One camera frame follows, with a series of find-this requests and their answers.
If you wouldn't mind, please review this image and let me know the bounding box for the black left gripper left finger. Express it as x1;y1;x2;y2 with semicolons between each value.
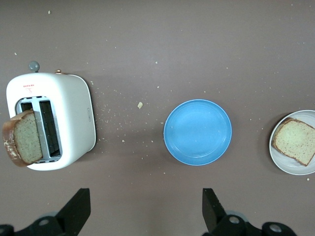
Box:
13;188;92;236

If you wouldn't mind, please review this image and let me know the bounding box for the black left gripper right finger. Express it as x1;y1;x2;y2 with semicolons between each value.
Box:
202;188;264;236

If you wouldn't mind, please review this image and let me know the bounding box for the brown bread slice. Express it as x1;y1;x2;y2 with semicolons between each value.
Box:
2;109;44;168
271;117;315;167

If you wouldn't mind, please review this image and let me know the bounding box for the beige plate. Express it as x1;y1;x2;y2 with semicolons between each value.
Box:
269;110;315;176

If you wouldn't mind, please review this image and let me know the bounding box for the blue plate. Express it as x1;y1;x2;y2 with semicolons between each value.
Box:
163;99;233;166

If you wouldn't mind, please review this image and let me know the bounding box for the white toaster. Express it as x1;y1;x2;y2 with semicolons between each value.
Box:
6;60;96;171

